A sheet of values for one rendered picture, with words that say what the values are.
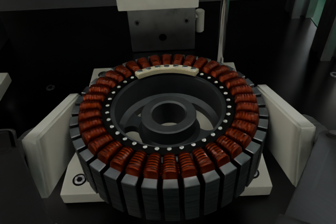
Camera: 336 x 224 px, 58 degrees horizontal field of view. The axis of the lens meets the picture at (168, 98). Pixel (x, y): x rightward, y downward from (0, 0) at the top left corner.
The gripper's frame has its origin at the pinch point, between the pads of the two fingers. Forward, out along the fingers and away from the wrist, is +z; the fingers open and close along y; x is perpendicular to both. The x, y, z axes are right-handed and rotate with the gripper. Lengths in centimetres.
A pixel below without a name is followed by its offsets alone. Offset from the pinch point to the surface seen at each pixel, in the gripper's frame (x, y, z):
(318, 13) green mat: 4.4, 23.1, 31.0
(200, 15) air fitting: 5.4, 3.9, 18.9
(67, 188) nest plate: -5.6, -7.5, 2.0
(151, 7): 6.5, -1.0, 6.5
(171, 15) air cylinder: 5.5, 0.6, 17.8
